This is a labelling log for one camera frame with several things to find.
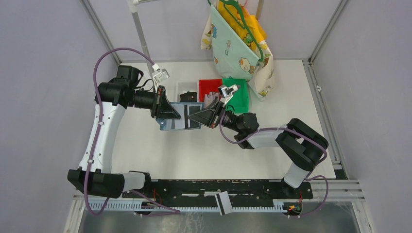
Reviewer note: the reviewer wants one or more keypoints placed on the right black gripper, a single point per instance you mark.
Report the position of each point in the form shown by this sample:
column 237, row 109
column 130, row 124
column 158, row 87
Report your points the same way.
column 211, row 116

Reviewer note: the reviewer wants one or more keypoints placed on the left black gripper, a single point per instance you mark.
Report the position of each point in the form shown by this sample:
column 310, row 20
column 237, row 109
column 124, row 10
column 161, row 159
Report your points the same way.
column 161, row 107

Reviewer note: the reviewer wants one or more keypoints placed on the black card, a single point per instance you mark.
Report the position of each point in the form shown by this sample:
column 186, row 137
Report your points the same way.
column 191, row 108

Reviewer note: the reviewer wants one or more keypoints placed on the white magnetic stripe card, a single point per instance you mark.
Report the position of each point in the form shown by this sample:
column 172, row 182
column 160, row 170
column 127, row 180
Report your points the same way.
column 224, row 204

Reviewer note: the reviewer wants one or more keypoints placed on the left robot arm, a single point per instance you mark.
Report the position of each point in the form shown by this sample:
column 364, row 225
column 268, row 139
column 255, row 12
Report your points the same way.
column 94, row 175

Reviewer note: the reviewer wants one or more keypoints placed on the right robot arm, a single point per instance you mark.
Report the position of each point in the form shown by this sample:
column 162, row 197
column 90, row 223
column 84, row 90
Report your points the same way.
column 305, row 147

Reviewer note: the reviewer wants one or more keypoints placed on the credit cards in red bin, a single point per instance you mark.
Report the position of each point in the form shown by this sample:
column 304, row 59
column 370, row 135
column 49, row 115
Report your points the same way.
column 209, row 98

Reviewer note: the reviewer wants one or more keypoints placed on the black cards in white bin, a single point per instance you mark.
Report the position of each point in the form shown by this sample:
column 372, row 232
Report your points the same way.
column 188, row 97

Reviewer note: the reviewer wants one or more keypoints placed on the white plastic bin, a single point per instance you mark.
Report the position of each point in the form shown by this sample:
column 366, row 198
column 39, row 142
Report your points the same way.
column 183, row 87

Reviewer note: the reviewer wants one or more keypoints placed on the red plastic bin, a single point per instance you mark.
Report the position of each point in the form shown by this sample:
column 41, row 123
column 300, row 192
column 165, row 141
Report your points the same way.
column 208, row 85

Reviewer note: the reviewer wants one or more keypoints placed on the green plastic bin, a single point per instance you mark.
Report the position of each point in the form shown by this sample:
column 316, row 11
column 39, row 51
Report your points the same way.
column 240, row 101

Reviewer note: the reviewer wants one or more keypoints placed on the mint cartoon print cloth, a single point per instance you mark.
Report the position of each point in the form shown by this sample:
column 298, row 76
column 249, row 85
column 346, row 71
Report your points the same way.
column 234, row 60

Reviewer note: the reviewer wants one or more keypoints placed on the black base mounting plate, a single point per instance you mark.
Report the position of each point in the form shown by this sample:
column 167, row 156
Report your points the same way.
column 242, row 193

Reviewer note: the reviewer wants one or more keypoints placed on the green clothes hanger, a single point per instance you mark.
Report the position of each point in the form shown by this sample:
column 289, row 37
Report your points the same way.
column 244, row 24

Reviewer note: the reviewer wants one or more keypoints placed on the yellow garment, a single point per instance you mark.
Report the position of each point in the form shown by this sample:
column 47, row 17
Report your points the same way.
column 234, row 20

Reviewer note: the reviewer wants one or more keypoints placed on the white clothes rack stand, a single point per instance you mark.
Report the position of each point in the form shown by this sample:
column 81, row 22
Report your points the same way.
column 137, row 22

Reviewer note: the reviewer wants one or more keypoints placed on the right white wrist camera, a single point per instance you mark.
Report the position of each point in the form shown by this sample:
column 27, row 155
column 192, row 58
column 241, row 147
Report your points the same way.
column 227, row 93

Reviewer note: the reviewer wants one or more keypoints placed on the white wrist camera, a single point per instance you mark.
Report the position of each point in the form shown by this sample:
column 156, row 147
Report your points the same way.
column 227, row 93
column 159, row 75

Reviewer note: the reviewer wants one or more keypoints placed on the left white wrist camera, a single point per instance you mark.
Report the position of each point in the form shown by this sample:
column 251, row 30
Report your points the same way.
column 159, row 75

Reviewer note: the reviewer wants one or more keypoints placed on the white slotted cable duct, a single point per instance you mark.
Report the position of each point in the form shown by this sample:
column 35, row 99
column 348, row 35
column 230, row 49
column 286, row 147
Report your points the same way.
column 137, row 206

